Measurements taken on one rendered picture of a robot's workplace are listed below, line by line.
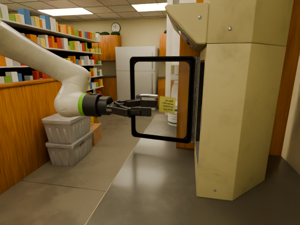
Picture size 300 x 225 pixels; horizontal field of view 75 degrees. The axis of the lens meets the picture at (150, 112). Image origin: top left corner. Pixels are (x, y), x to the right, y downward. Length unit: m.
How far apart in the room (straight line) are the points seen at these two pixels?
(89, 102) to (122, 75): 5.02
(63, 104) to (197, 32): 0.54
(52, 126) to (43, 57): 2.01
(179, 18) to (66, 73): 0.50
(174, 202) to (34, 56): 0.71
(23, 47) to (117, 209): 0.64
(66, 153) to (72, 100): 2.08
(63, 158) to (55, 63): 2.17
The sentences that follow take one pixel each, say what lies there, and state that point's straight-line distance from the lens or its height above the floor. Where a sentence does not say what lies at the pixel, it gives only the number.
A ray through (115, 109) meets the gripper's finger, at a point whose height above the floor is 1.20.
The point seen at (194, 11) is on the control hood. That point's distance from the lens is 0.58.
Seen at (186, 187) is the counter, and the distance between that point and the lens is 0.74.
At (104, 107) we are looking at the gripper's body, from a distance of 0.75.
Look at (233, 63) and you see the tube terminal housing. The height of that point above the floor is 1.36.
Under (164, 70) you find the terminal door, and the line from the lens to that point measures 0.90.
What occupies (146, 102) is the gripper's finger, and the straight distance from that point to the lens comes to 0.80.
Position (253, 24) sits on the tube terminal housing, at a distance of 0.59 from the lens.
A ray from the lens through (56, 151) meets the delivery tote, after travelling 2.92.
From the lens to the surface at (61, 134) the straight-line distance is 2.78.
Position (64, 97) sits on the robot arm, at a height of 1.23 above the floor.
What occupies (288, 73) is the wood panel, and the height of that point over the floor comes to 1.32.
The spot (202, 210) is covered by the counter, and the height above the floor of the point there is 0.94.
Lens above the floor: 1.36
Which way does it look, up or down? 14 degrees down
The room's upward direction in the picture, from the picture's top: straight up
